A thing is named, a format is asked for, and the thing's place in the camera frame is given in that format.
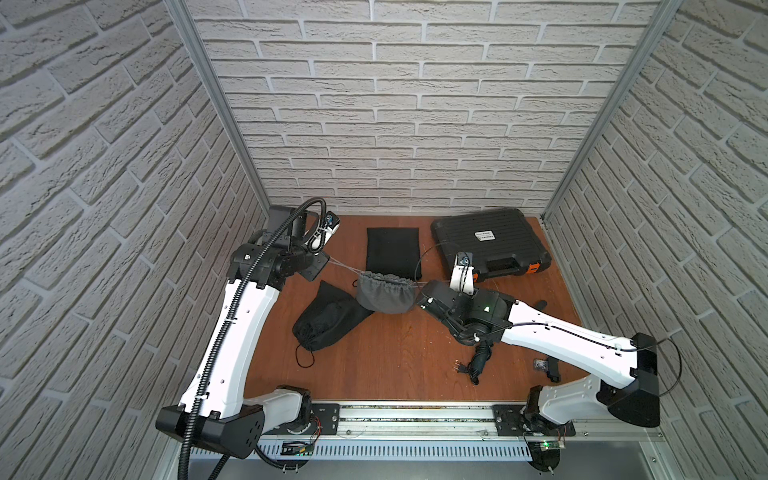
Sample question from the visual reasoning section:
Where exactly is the black printed drawstring pouch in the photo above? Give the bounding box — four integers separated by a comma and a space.
292, 281, 373, 369

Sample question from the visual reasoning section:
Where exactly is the grey fabric pouch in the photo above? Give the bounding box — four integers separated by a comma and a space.
330, 258, 424, 315

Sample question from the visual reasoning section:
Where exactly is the black fabric pouch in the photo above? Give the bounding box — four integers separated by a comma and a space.
366, 227, 422, 280

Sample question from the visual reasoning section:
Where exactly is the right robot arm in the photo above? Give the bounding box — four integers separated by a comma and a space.
416, 281, 663, 431

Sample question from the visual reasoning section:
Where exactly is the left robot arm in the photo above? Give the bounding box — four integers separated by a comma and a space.
155, 197, 340, 479

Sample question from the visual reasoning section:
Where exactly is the black plastic tool case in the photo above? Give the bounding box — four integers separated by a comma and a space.
430, 208, 552, 282

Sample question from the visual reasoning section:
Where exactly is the small black adapter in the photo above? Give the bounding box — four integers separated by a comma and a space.
533, 357, 561, 383

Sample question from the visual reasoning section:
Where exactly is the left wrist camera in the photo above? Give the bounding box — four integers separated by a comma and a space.
307, 211, 340, 255

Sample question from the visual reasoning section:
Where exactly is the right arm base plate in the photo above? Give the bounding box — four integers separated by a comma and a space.
491, 404, 576, 437

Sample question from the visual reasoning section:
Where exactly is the aluminium rail frame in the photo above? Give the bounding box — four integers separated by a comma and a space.
248, 401, 664, 470

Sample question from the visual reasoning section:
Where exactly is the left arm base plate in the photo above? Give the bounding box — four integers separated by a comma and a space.
264, 402, 341, 436

